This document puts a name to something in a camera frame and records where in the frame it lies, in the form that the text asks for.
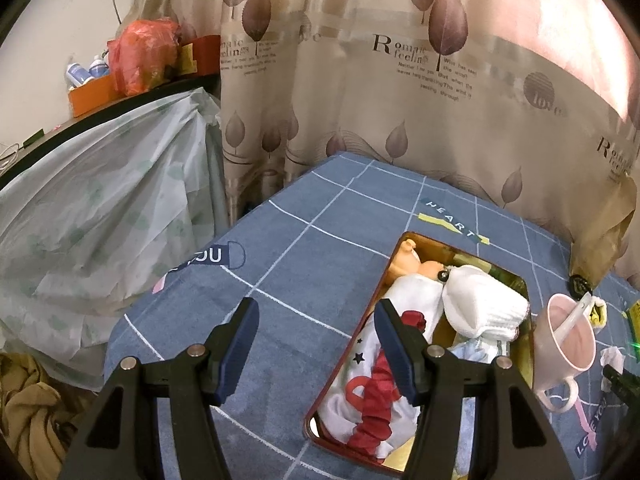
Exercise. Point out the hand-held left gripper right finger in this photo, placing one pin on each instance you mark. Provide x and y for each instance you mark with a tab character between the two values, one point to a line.
397	355

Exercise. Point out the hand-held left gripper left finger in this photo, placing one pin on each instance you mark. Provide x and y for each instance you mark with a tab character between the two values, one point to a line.
235	355

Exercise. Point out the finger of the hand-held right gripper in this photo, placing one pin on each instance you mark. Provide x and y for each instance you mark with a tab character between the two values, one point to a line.
622	384

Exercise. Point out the white cloth with red print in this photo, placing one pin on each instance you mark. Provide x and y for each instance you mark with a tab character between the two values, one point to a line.
360	360

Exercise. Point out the gold tin box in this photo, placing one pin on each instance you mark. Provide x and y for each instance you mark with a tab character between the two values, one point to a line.
442	330

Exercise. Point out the light blue patterned cloth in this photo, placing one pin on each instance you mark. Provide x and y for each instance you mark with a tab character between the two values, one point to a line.
475	350

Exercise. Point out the red scrunchie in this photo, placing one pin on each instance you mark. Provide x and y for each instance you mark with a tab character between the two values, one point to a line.
367	430

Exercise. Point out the orange plush toy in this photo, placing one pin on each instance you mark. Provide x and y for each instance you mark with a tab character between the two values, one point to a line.
405	265

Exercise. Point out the white sock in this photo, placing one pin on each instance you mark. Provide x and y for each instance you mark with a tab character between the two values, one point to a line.
480	300

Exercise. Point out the crumpled white tissue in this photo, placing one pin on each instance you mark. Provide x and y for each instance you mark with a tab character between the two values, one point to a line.
611	357

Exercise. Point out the pink cup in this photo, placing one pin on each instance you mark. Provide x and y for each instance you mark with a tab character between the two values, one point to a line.
555	355

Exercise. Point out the yellow green small packet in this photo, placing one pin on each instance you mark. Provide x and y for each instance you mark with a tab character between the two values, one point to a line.
599	312

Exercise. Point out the white spoon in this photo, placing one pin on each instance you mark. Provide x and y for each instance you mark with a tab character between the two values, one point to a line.
580	310

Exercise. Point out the blue checked bedsheet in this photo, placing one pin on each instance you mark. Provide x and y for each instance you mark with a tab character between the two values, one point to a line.
300	280

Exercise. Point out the small dark round object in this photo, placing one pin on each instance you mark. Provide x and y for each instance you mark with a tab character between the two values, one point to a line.
580	285

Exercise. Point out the brown paper bag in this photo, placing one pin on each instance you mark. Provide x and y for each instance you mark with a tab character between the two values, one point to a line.
605	230

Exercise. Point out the translucent plastic cover sheet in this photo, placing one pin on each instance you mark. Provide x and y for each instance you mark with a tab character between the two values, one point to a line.
100	220

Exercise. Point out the brown crumpled cloth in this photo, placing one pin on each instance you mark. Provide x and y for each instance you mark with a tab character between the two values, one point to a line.
35	410

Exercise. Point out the leaf print curtain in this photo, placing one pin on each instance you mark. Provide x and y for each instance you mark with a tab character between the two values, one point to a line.
350	85

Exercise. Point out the dark edged desk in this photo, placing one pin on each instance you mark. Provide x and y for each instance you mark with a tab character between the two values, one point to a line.
62	127

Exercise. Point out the orange box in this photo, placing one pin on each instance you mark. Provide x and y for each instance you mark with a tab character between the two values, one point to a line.
90	97

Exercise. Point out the small dark green object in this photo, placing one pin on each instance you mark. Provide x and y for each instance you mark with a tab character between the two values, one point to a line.
34	136

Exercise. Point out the red yellow box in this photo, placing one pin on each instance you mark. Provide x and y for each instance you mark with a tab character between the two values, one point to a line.
205	52

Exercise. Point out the red plastic bag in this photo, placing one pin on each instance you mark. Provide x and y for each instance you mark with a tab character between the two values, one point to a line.
142	55

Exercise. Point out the blue white bottle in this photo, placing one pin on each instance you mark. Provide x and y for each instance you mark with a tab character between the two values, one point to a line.
99	67
77	75

